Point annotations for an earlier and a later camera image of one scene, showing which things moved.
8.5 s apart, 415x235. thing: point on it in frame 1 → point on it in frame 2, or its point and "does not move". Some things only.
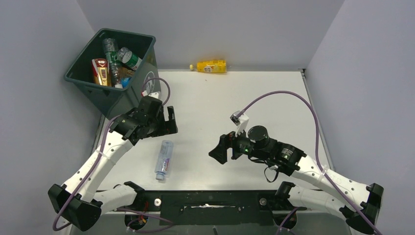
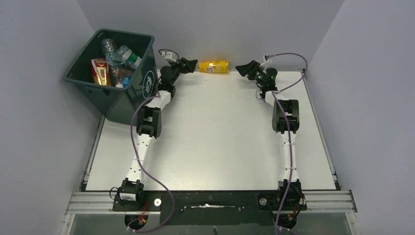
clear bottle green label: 110,46 does not move
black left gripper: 168,127 → 190,65
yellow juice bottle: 212,66 does not move
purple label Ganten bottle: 163,169 → 118,68
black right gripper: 225,142 → 249,69
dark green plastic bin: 116,70 does not move
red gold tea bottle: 101,68 does not move
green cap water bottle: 126,56 does not move
